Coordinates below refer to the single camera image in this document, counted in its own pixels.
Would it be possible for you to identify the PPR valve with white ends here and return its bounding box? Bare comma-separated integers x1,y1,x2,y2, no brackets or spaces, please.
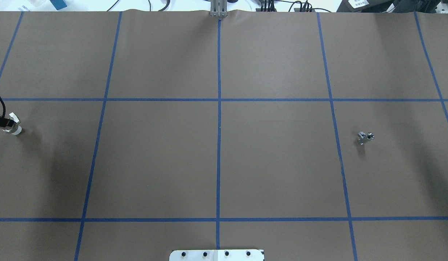
1,112,22,136

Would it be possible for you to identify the small chrome valve fitting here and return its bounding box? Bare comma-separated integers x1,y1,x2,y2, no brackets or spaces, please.
357,132,375,145

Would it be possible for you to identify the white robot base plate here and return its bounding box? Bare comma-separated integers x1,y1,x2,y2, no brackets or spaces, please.
169,249,265,261

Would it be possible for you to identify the aluminium frame post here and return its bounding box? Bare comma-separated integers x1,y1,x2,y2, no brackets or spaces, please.
209,0,228,18

